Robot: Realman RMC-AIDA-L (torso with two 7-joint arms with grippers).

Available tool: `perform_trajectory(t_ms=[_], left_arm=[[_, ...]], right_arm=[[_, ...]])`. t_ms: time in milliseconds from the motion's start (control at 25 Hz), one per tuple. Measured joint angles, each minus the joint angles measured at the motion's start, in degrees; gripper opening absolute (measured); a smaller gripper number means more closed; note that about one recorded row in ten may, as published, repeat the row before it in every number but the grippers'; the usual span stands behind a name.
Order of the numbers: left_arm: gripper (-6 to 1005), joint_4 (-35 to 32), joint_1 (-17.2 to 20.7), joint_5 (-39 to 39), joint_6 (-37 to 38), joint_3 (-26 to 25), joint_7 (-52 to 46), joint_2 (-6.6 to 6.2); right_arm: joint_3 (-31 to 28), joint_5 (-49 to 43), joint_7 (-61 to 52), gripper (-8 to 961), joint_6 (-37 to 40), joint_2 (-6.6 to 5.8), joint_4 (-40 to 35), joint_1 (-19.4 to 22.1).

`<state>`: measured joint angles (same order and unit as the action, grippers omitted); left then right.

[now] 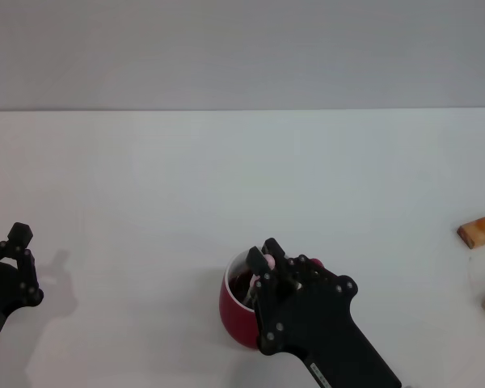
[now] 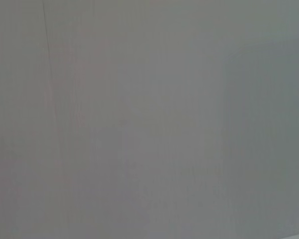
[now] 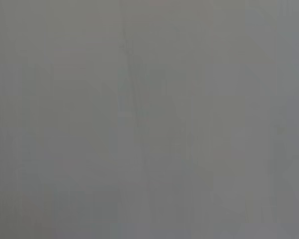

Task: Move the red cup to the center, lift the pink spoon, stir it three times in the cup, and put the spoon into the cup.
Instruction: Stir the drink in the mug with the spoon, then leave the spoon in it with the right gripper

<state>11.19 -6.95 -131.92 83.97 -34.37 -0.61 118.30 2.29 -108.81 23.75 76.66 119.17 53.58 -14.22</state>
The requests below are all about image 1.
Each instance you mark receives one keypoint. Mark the dark brown coffee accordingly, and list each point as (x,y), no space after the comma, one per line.
(240,289)

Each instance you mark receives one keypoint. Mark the wooden block with orange stain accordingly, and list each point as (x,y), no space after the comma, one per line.
(479,232)

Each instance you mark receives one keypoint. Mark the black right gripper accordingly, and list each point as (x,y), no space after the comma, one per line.
(315,323)

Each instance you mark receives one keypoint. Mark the red ceramic mug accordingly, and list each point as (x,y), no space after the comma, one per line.
(236,319)

